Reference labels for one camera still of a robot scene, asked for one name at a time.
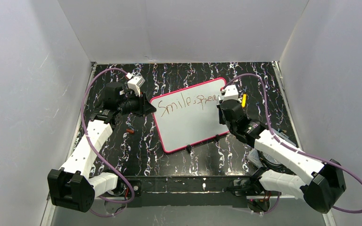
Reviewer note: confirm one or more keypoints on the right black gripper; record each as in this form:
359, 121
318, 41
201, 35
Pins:
222, 107

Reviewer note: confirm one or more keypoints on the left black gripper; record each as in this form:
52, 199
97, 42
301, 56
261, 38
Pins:
142, 105

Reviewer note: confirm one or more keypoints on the pink framed whiteboard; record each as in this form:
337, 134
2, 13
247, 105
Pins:
188, 116

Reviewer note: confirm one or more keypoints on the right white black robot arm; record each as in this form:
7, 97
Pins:
319, 183

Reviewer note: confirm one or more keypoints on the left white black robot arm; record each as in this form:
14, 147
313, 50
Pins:
71, 186

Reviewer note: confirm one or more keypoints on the yellow marker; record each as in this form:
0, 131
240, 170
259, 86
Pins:
244, 100

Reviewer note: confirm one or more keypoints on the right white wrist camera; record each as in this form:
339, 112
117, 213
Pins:
229, 93

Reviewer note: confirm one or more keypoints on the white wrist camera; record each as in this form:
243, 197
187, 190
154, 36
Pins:
229, 93
134, 83

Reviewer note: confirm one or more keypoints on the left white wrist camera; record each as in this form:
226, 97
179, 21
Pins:
134, 83

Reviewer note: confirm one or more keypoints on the aluminium rail frame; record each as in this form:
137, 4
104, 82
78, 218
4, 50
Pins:
72, 188

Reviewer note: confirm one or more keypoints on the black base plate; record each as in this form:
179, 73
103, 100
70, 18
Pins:
192, 191

